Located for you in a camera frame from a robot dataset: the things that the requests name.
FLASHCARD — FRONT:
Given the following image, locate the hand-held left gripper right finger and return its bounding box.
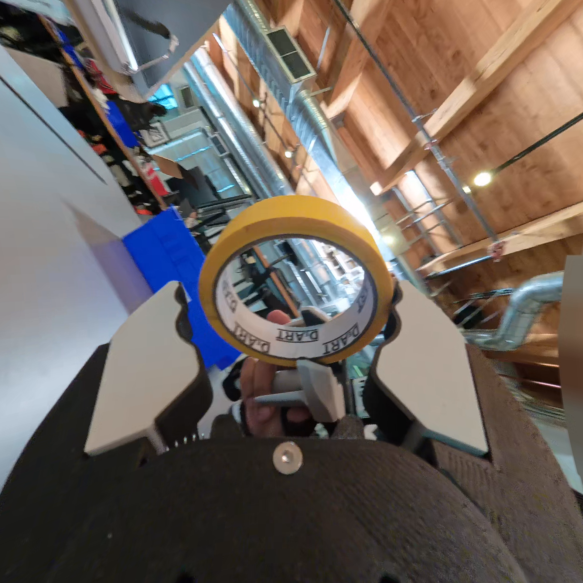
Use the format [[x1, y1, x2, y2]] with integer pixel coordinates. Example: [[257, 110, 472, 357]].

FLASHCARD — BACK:
[[364, 279, 489, 457]]

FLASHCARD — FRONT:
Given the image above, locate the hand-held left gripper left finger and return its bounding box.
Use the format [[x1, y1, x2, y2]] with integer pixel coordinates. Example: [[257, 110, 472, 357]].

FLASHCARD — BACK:
[[84, 280, 214, 456]]

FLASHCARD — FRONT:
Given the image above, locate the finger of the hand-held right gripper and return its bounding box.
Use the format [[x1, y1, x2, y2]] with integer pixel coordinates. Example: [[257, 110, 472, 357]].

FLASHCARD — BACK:
[[298, 306, 332, 328], [296, 359, 343, 423]]

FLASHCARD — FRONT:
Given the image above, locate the yellow masking tape roll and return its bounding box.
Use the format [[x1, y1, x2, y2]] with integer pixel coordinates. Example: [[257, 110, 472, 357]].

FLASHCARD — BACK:
[[199, 196, 393, 367]]

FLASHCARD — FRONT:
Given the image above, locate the blue bin with marker sticker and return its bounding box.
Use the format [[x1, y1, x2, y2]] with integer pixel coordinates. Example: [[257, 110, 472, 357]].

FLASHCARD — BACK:
[[122, 206, 243, 370]]

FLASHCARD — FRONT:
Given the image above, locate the person's right hand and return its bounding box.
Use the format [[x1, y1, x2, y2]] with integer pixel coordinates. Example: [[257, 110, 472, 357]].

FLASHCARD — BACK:
[[240, 310, 319, 439]]

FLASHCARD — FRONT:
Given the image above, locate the long wooden desk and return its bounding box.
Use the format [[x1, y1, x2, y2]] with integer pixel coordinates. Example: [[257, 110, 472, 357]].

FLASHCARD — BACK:
[[41, 14, 167, 210]]

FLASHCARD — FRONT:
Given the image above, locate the small blue storage bin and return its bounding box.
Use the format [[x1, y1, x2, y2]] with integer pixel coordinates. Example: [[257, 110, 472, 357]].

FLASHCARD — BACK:
[[106, 101, 137, 146]]

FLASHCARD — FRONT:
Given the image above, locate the vent grille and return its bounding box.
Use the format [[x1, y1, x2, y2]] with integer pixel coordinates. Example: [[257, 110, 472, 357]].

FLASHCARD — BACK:
[[265, 26, 318, 84]]

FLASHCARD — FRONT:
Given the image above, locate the wooden board with black panel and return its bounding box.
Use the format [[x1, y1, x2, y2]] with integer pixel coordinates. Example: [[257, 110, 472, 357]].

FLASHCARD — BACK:
[[114, 0, 230, 98]]

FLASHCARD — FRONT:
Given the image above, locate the silver duct with elbow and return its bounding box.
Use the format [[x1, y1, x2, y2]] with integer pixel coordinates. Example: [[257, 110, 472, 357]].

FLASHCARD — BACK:
[[462, 271, 565, 352]]

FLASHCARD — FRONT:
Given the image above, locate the large silver ventilation duct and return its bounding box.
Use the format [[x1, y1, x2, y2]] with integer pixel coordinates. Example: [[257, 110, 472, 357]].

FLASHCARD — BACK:
[[222, 0, 411, 274]]

